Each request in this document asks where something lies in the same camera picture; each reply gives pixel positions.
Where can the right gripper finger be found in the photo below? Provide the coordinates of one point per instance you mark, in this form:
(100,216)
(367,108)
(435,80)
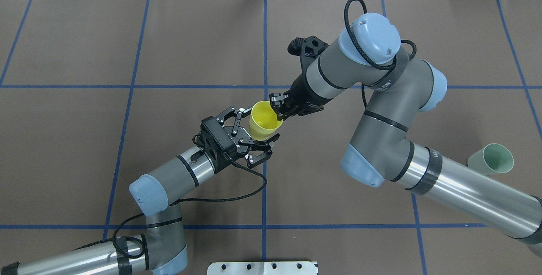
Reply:
(294,47)
(281,105)

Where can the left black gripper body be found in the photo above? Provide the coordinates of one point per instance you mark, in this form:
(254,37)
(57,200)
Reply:
(232,139)

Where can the yellow plastic cup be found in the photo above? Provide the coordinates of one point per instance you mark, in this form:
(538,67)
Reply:
(263,121)

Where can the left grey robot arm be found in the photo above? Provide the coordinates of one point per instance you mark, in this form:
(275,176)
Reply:
(162,248)

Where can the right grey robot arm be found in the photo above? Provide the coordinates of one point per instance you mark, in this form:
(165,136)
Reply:
(369,51)

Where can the green plastic cup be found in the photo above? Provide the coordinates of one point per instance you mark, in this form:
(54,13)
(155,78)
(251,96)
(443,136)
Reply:
(491,159)

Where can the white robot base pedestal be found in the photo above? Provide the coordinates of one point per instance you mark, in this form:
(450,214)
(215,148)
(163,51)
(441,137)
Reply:
(264,268)

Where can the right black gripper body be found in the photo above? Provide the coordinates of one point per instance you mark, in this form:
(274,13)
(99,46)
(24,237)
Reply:
(302,94)

